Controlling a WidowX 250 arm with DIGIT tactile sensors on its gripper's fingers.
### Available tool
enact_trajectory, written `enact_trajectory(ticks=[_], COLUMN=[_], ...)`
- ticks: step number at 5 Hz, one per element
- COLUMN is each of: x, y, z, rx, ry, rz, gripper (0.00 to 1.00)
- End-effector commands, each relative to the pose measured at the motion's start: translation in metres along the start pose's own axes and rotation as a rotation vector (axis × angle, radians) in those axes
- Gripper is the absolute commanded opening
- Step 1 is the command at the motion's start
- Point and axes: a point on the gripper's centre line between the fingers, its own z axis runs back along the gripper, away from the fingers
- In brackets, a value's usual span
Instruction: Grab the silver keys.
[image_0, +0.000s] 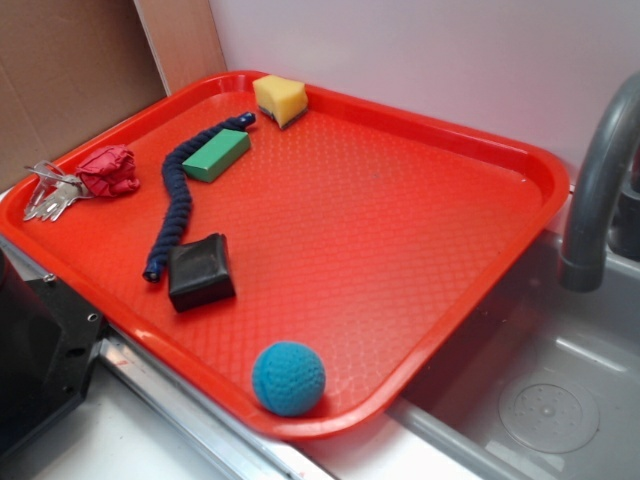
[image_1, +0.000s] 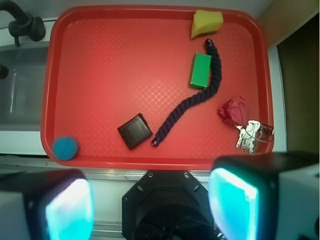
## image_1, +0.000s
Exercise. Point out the steel sink basin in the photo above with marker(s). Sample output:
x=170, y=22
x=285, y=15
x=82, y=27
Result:
x=21, y=92

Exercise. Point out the black faucet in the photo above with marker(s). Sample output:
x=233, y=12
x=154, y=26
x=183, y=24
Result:
x=24, y=23

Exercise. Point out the crumpled red cloth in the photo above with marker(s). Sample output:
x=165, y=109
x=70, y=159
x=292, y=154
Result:
x=235, y=111

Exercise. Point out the blue ball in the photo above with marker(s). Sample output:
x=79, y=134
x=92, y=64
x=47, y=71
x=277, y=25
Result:
x=65, y=148

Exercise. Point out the green rectangular block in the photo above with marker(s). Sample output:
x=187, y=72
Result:
x=199, y=77

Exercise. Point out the silver keys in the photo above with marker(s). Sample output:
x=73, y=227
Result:
x=252, y=135

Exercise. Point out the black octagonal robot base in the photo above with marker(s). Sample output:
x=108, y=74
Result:
x=167, y=205

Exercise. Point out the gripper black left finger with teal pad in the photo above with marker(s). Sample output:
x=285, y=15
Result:
x=46, y=205

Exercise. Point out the yellow sponge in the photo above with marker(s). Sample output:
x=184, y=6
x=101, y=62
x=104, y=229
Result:
x=205, y=22

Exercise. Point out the red plastic tray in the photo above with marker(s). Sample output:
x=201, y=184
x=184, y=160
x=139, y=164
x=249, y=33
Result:
x=106, y=64

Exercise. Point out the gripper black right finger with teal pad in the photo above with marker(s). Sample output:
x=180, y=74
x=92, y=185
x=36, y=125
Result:
x=271, y=196

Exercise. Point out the black leather wallet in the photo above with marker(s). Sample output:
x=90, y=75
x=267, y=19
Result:
x=135, y=131

